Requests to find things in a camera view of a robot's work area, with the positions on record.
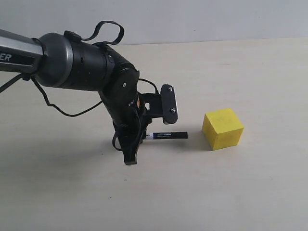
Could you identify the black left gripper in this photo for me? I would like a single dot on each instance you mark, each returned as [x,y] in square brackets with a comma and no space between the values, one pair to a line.
[121,99]

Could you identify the black and white marker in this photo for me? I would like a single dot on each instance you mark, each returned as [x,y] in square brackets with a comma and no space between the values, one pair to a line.
[166,135]

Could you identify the yellow foam cube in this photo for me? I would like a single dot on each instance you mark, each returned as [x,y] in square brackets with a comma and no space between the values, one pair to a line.
[222,128]

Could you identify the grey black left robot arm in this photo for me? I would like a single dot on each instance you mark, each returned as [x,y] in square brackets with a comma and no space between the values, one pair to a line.
[68,62]

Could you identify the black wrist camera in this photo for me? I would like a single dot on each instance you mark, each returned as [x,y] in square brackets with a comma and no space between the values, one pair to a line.
[169,104]

